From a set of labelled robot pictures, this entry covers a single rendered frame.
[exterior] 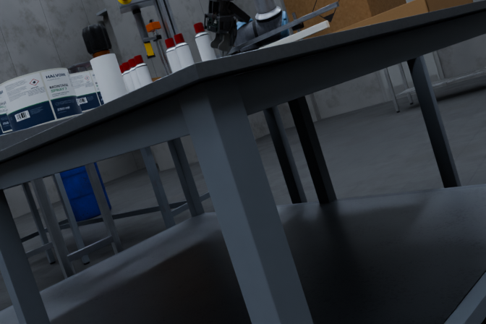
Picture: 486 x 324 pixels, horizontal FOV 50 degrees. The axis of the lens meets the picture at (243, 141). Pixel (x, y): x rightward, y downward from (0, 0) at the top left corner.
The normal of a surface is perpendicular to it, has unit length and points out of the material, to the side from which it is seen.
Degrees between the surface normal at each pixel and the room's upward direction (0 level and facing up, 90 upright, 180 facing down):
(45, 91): 90
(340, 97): 90
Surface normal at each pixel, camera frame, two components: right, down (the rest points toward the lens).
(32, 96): 0.18, 0.01
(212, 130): -0.68, 0.26
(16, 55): 0.78, -0.21
